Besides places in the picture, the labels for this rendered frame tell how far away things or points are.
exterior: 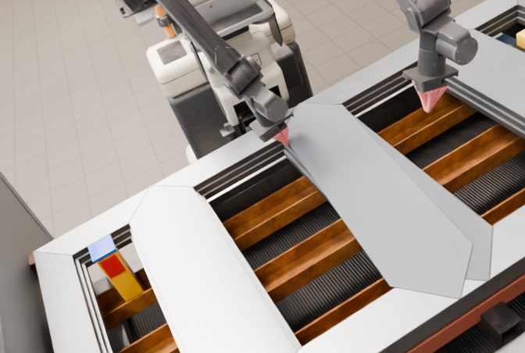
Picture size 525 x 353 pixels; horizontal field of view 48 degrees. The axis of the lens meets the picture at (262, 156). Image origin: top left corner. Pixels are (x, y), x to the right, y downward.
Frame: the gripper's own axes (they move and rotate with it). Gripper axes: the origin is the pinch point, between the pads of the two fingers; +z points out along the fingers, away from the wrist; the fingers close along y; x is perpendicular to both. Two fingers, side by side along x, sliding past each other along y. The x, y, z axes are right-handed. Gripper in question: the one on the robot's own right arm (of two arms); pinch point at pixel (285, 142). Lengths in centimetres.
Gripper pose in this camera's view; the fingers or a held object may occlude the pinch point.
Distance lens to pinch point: 151.9
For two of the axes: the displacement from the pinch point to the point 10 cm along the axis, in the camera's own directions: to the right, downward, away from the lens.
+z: 4.3, 6.4, 6.4
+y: 8.1, -5.9, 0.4
